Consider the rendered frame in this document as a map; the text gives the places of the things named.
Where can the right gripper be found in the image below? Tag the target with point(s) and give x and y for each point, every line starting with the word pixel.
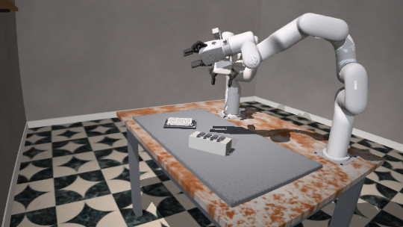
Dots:
pixel 223 67

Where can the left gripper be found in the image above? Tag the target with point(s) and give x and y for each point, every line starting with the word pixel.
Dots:
pixel 211 53

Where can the white operator panel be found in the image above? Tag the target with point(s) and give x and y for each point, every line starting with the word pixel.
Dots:
pixel 210 143

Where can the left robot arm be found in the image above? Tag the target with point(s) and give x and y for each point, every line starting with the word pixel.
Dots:
pixel 353 97

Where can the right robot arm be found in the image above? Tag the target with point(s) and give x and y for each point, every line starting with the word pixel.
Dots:
pixel 232 93

